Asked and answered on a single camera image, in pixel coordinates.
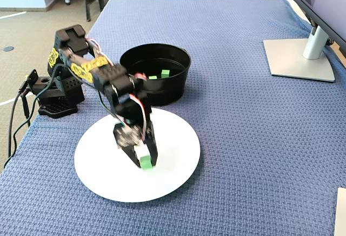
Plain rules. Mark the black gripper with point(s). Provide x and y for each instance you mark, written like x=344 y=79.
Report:
x=125 y=138

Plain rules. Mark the white round plate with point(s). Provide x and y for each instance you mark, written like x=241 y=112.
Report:
x=108 y=171

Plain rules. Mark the black metal bucket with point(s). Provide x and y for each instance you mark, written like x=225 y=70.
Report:
x=167 y=90

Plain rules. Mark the blue woven cloth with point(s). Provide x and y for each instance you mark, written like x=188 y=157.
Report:
x=243 y=111

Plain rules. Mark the round dark floor outlet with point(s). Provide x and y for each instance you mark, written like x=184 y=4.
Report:
x=8 y=48

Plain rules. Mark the monitor with silver stand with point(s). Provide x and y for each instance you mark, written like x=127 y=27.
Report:
x=297 y=62

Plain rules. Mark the white flat board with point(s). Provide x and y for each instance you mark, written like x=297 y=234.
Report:
x=341 y=214

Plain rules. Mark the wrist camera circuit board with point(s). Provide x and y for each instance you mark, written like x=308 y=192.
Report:
x=127 y=137

